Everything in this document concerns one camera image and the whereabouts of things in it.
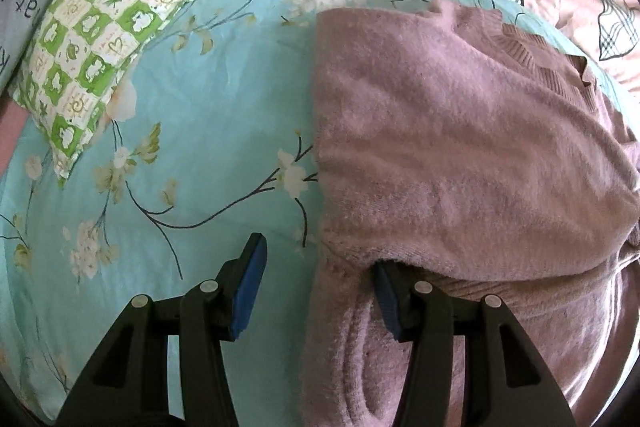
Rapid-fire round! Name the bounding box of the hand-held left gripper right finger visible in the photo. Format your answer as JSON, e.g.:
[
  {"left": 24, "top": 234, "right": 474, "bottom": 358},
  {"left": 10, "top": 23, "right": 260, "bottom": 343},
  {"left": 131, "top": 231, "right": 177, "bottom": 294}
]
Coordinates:
[{"left": 374, "top": 260, "right": 577, "bottom": 427}]

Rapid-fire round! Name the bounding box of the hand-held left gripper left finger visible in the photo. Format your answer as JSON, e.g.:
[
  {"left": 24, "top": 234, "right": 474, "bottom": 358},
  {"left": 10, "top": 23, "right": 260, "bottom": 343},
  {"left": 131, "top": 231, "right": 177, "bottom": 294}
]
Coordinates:
[{"left": 55, "top": 232, "right": 268, "bottom": 427}]

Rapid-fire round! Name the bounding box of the mauve fuzzy sweater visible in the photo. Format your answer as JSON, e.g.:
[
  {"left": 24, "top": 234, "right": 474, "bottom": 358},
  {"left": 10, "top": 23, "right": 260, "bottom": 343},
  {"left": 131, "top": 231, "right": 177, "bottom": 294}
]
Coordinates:
[{"left": 300, "top": 0, "right": 640, "bottom": 427}]

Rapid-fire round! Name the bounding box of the teal floral blanket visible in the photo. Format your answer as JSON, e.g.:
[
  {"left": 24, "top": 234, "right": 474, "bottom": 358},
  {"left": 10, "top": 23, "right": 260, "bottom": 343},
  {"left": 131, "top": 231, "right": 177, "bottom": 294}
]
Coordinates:
[{"left": 0, "top": 0, "right": 626, "bottom": 427}]

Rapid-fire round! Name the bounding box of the pink bed sheet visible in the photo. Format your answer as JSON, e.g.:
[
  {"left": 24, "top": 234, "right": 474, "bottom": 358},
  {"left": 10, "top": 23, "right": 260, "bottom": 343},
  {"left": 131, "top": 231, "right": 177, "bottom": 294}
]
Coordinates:
[{"left": 0, "top": 99, "right": 32, "bottom": 172}]

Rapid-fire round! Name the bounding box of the green checkered pillow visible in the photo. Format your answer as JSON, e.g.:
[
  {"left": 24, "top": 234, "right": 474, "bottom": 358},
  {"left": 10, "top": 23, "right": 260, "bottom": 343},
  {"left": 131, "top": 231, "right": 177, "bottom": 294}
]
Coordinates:
[{"left": 7, "top": 0, "right": 273, "bottom": 180}]

